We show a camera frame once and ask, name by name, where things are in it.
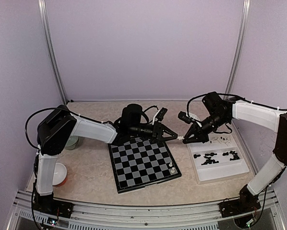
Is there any left aluminium frame post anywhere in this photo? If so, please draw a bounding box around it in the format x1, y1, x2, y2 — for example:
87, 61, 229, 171
38, 0, 68, 104

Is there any white orange bowl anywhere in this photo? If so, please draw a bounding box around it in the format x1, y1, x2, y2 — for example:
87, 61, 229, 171
52, 163, 67, 186

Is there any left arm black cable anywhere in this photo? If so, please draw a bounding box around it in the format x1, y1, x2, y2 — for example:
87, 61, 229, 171
24, 107, 110, 150

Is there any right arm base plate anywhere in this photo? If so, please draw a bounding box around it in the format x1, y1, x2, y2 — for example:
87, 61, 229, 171
218, 199, 261, 218

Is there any right aluminium frame post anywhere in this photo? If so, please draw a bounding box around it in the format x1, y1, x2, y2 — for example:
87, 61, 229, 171
224, 0, 251, 98

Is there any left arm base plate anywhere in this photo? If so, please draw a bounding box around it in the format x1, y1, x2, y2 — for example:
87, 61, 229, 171
33, 196, 74, 219

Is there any green glass bowl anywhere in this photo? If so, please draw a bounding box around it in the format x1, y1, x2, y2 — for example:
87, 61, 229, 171
64, 136, 80, 150

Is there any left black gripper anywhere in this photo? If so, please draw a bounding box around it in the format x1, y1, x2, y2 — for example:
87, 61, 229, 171
130, 121, 178, 143

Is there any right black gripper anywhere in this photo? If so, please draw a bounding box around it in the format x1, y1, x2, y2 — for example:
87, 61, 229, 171
183, 112, 229, 143

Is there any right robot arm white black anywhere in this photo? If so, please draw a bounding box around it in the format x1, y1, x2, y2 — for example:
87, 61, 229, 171
178, 92, 287, 217

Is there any black chess pieces cluster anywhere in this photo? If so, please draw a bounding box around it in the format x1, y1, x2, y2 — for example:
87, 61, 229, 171
222, 151, 240, 161
201, 152, 219, 165

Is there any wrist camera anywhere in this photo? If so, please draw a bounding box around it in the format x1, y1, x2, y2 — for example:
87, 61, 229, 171
152, 107, 168, 125
178, 111, 200, 124

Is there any black grey chess board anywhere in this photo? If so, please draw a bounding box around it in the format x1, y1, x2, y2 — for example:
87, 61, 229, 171
108, 138, 182, 194

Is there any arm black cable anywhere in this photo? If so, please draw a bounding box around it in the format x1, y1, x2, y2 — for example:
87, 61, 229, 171
185, 92, 287, 115
24, 107, 110, 150

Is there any aluminium frame post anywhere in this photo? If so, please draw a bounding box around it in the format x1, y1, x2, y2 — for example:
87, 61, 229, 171
38, 0, 68, 104
224, 0, 251, 98

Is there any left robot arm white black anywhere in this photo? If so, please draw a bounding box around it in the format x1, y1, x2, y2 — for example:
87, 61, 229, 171
35, 103, 178, 213

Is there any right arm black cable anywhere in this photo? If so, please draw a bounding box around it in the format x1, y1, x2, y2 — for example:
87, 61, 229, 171
185, 92, 287, 115

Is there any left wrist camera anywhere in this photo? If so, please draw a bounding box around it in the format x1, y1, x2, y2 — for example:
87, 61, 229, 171
152, 107, 168, 125

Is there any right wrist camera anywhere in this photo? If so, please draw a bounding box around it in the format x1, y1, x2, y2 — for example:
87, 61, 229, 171
178, 111, 200, 124

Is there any white plastic tray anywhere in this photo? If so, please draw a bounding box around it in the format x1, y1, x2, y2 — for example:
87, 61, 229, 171
187, 134, 250, 184

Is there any aluminium front rail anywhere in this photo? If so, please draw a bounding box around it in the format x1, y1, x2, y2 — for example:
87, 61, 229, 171
6, 189, 286, 230

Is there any black chess pieces right cluster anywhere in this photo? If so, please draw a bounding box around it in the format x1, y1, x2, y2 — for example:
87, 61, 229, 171
222, 151, 240, 161

